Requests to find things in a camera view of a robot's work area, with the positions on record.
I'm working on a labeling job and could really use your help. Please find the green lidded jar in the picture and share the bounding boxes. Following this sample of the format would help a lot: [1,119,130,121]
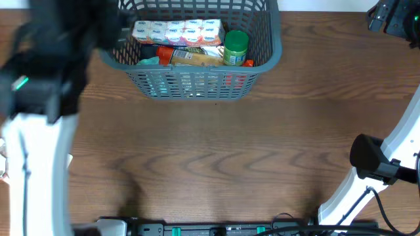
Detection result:
[223,30,249,66]

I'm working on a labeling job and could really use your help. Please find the gold foil snack pouch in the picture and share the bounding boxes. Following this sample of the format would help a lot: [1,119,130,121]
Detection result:
[176,45,224,58]

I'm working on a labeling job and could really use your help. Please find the white blue printed carton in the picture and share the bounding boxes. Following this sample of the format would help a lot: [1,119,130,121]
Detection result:
[132,19,225,47]

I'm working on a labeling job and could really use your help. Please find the mint green packet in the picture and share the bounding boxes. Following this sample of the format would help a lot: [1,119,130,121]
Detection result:
[137,56,159,66]

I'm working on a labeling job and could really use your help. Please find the small tan sachet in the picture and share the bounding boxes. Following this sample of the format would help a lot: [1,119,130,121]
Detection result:
[1,139,9,183]

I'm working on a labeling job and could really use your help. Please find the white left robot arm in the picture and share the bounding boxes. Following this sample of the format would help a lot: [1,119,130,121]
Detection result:
[1,0,128,236]

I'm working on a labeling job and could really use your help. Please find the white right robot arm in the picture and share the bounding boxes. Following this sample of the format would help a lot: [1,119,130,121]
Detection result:
[315,0,419,235]

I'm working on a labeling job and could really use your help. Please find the grey plastic lattice basket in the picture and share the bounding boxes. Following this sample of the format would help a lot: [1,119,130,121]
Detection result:
[100,0,282,100]

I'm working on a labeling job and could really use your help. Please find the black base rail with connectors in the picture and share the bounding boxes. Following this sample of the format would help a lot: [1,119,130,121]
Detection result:
[94,216,305,236]

